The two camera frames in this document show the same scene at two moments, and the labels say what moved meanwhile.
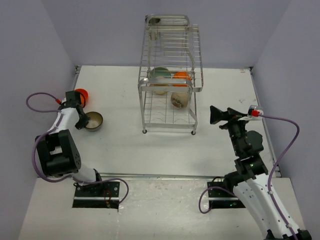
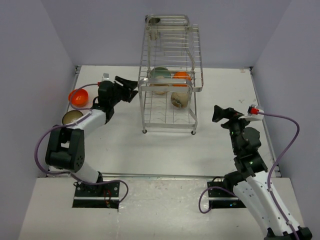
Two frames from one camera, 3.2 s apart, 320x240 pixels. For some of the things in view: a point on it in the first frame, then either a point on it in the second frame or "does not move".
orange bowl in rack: (181, 75) does not move
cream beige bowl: (160, 85) does not move
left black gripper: (83, 123) to (129, 94)
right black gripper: (231, 115) does not move
